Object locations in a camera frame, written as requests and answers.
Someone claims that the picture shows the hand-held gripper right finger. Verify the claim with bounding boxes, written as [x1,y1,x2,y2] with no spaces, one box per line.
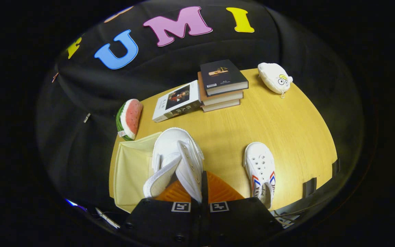
[202,170,284,247]

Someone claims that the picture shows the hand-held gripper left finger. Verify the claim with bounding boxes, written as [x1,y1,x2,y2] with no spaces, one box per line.
[121,179,201,247]

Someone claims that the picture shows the white canvas shoe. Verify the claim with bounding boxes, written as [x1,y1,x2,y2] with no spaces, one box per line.
[243,142,276,210]
[143,128,205,203]

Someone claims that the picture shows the beige fabric storage box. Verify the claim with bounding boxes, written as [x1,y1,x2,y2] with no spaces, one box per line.
[109,132,164,213]

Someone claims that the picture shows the thin brown book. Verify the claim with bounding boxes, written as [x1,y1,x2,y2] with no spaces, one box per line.
[201,99,241,113]

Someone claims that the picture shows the white portrait cover book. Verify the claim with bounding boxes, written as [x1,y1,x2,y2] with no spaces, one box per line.
[152,80,202,123]

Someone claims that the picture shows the watermelon slice plush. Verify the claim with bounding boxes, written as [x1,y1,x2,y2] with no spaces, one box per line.
[116,99,144,142]

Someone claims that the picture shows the black hardcover book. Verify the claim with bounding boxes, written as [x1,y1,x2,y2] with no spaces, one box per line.
[200,59,249,96]

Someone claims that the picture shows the white plush pouch with eyes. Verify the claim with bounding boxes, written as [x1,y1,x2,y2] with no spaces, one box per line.
[258,62,293,98]

